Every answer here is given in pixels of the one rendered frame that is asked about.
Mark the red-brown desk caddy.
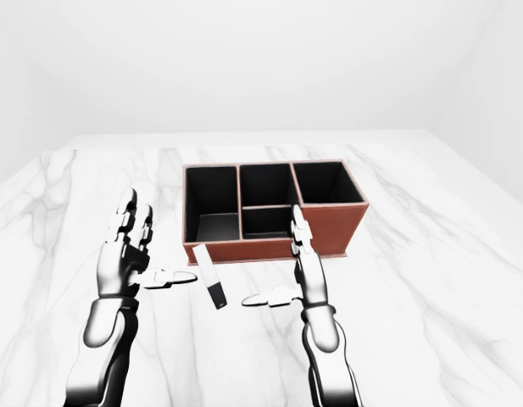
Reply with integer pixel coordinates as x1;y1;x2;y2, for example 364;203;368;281
182;159;369;265

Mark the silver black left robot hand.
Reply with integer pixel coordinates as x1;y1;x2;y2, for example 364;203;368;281
95;187;198;300

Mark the white and black book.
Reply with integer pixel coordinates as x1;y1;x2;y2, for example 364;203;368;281
191;243;229;310

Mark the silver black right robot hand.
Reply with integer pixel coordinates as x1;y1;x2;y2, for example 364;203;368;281
241;204;331;309

